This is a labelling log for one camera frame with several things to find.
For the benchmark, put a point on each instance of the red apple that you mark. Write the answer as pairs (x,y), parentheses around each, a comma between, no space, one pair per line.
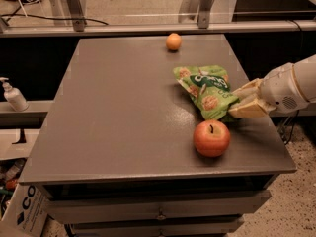
(211,138)

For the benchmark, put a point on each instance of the grey drawer cabinet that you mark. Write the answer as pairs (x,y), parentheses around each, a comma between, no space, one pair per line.
(115,155)

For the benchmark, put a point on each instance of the white pump dispenser bottle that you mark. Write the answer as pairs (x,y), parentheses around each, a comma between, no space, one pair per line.
(14,96)

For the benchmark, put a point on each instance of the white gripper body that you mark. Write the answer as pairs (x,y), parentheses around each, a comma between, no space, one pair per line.
(280,89)

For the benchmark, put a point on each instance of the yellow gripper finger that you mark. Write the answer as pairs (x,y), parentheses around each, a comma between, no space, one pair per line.
(250,88)
(256,108)

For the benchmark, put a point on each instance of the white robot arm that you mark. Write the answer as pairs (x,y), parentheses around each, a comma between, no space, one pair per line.
(312,62)

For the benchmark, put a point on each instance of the small orange fruit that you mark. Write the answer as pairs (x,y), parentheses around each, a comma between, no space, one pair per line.
(173,41)

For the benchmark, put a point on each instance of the green rice chip bag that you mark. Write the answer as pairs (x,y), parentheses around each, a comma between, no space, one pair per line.
(209,89)

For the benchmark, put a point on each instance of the grey metal railing frame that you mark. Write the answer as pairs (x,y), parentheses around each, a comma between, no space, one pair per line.
(155,16)

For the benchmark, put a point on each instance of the white cardboard box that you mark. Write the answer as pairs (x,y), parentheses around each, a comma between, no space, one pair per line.
(25,216)

